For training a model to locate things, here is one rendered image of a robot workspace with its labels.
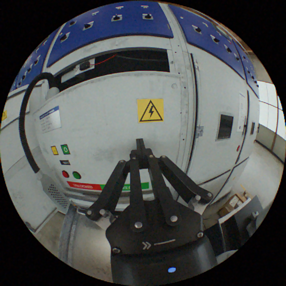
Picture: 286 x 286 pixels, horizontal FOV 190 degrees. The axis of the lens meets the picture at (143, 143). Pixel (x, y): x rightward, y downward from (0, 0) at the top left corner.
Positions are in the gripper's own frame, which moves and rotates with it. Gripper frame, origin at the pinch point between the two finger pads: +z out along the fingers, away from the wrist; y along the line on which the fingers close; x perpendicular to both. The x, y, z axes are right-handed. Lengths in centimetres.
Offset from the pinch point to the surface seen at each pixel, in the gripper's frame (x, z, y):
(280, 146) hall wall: -52, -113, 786
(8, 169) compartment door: 1, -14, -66
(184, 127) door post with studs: -0.7, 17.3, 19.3
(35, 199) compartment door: -23, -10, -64
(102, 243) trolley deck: -38.4, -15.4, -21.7
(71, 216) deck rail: -36, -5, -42
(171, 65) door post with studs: 25.4, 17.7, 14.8
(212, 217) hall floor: -123, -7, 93
